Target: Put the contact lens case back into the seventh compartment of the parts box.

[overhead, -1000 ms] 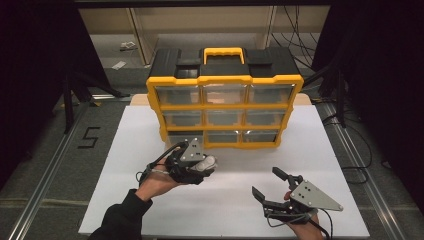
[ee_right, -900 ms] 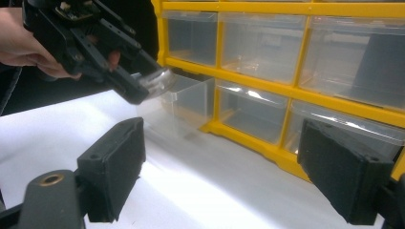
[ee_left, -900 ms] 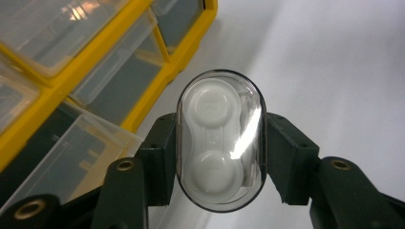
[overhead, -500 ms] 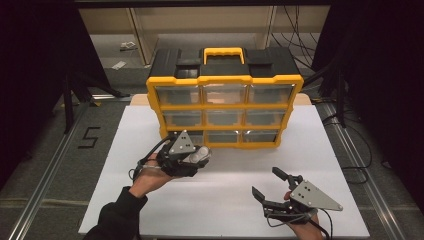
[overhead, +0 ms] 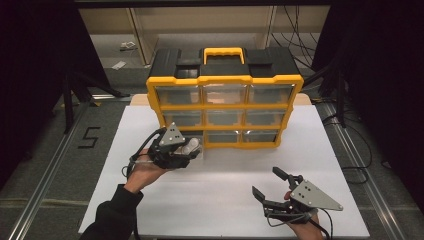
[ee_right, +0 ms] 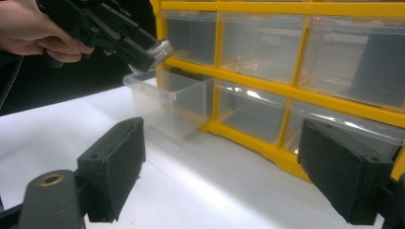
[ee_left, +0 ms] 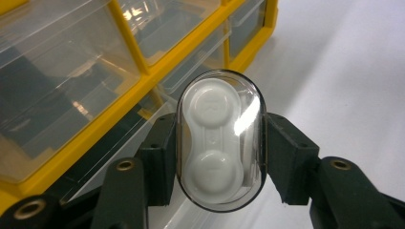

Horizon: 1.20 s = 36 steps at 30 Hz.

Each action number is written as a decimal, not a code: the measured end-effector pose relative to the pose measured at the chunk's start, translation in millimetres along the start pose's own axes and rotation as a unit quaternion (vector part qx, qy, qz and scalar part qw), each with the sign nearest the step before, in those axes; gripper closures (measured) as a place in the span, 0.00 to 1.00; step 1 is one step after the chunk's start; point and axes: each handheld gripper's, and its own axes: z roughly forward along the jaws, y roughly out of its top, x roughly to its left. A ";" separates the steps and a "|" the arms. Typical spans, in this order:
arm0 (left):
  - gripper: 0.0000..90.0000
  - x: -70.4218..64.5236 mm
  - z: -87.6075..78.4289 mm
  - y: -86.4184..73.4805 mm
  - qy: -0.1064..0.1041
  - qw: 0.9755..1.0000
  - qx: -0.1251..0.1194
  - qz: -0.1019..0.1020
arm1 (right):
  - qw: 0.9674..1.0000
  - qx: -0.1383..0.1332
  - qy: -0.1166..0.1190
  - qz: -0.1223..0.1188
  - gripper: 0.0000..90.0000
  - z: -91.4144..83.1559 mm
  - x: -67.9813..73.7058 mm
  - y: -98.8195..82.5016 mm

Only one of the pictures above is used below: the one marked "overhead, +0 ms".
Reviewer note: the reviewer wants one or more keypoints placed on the clear plastic organizer drawer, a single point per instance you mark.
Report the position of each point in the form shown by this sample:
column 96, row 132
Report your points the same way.
column 201, row 155

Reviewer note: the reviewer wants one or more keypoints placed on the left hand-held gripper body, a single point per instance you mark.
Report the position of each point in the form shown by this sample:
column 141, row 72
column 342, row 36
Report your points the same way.
column 171, row 136

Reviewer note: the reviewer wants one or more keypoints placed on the oval silver metal tin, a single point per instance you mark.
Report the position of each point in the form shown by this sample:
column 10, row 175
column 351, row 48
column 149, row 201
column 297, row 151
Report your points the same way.
column 192, row 146

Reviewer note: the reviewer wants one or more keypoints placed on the aluminium floor rail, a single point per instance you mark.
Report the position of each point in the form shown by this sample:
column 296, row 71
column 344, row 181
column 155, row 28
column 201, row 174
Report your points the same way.
column 360, row 173
column 40, row 186

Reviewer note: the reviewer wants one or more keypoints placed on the person's left hand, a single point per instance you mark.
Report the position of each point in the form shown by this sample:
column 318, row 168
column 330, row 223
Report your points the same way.
column 143, row 173

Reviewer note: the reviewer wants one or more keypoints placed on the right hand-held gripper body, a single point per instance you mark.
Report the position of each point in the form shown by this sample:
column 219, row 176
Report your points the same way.
column 315, row 196

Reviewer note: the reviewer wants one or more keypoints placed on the black metal stand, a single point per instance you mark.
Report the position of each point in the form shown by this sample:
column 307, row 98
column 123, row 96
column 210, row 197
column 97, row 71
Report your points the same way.
column 340, row 100
column 68, row 106

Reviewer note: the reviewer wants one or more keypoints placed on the set of clear drawers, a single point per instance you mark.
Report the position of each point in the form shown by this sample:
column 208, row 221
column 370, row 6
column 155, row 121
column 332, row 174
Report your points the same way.
column 224, row 117

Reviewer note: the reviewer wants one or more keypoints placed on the flat white paper scrap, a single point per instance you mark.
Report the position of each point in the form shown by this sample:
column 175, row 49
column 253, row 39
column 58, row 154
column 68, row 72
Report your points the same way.
column 119, row 65

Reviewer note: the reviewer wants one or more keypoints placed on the yellow black drawer organizer cabinet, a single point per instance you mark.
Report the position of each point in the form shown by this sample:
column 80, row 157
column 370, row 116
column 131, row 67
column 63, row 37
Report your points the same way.
column 273, row 63

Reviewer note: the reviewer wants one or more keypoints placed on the person's right hand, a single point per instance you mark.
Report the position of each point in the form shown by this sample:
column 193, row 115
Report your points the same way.
column 305, row 230

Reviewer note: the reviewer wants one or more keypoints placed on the black curtain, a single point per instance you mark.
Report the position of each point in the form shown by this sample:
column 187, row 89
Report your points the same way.
column 393, row 66
column 26, row 66

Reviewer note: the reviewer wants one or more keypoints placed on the crumpled white paper scrap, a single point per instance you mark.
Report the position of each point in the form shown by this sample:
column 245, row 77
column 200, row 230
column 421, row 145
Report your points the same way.
column 128, row 45

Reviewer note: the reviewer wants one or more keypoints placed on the light wooden shelf unit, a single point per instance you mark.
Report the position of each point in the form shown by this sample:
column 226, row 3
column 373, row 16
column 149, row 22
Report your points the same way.
column 200, row 20

